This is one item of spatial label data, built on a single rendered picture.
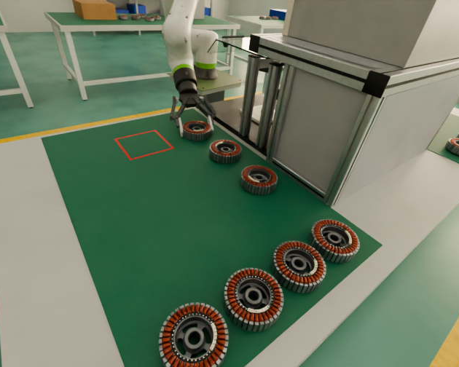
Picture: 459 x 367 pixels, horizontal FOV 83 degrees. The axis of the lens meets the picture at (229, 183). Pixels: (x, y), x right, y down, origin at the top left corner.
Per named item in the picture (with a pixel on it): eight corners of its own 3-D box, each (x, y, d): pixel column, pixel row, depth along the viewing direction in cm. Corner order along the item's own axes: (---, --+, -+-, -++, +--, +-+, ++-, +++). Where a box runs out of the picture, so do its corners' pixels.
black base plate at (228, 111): (199, 109, 121) (199, 105, 120) (291, 91, 154) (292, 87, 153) (267, 157, 93) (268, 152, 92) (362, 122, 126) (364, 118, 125)
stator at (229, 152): (246, 155, 93) (248, 145, 91) (228, 168, 86) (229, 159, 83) (221, 144, 98) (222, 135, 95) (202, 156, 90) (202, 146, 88)
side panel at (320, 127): (265, 160, 92) (285, 63, 72) (271, 158, 93) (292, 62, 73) (330, 207, 75) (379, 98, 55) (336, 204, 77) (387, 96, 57)
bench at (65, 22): (63, 79, 345) (43, 12, 299) (204, 65, 457) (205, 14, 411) (80, 102, 292) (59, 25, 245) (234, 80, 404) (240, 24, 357)
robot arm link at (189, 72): (173, 65, 102) (196, 65, 105) (172, 86, 112) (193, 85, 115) (176, 78, 100) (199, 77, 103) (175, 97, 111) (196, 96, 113)
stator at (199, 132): (179, 129, 104) (179, 120, 102) (206, 127, 107) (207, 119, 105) (185, 143, 96) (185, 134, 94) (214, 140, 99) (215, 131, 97)
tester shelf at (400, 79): (248, 50, 81) (250, 33, 79) (363, 41, 116) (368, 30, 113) (379, 98, 55) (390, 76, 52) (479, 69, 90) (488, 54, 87)
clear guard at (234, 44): (207, 52, 101) (207, 36, 98) (253, 49, 114) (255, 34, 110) (262, 77, 82) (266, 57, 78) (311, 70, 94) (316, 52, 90)
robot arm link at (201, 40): (194, 61, 163) (194, 26, 152) (218, 65, 162) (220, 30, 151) (188, 66, 153) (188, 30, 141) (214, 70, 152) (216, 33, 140)
